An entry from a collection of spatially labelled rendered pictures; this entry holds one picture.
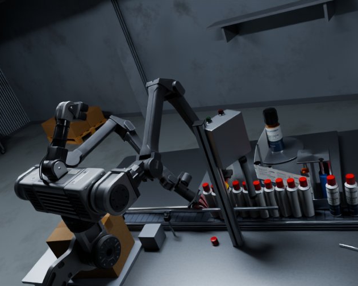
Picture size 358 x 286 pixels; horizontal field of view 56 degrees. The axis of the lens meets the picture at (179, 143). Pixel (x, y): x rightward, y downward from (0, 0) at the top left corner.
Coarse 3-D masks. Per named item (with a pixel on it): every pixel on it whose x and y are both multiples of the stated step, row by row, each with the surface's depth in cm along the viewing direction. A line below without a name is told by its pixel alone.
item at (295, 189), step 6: (288, 180) 152; (288, 186) 153; (294, 186) 152; (288, 192) 154; (294, 192) 152; (294, 198) 154; (300, 198) 156; (294, 204) 155; (300, 204) 156; (294, 210) 157; (300, 210) 157; (294, 216) 159; (300, 216) 158
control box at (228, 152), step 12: (216, 120) 138; (228, 120) 135; (240, 120) 139; (216, 132) 133; (228, 132) 137; (240, 132) 140; (216, 144) 134; (228, 144) 138; (240, 144) 142; (216, 156) 138; (228, 156) 139; (240, 156) 143
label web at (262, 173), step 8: (256, 152) 190; (256, 160) 186; (256, 168) 176; (264, 168) 172; (264, 176) 175; (272, 176) 171; (280, 176) 166; (288, 176) 162; (296, 176) 158; (304, 176) 154; (264, 184) 179; (272, 184) 174; (296, 184) 161; (312, 192) 156
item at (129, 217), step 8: (344, 208) 155; (128, 216) 205; (136, 216) 203; (144, 216) 200; (152, 216) 197; (160, 216) 195; (176, 216) 190; (184, 216) 188; (192, 216) 185; (200, 216) 183; (208, 216) 181; (240, 216) 173; (248, 216) 171; (280, 216) 164; (304, 216) 158; (320, 216) 155; (328, 216) 154; (344, 216) 151
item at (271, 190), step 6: (264, 180) 158; (270, 180) 157; (270, 186) 157; (270, 192) 157; (270, 198) 159; (276, 198) 160; (270, 204) 161; (276, 204) 160; (270, 210) 163; (276, 210) 162; (276, 216) 163
